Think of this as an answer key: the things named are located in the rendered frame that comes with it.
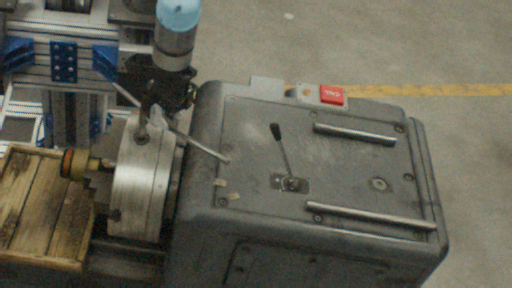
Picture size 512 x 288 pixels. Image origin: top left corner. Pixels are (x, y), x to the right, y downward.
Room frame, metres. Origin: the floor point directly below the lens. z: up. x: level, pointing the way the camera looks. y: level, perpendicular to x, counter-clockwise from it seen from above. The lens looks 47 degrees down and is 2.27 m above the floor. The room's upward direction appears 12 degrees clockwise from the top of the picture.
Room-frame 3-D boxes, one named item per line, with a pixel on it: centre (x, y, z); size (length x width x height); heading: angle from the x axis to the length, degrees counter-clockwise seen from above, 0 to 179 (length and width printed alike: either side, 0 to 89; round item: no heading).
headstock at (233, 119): (0.97, -0.29, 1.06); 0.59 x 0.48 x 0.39; 92
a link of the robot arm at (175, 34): (0.86, 0.07, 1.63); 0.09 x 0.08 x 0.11; 2
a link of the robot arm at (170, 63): (0.87, 0.07, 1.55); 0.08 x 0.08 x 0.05
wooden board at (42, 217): (0.92, 0.37, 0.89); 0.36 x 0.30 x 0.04; 2
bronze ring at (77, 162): (0.93, 0.26, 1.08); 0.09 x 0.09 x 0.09; 2
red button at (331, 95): (1.18, -0.33, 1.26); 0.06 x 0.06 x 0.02; 2
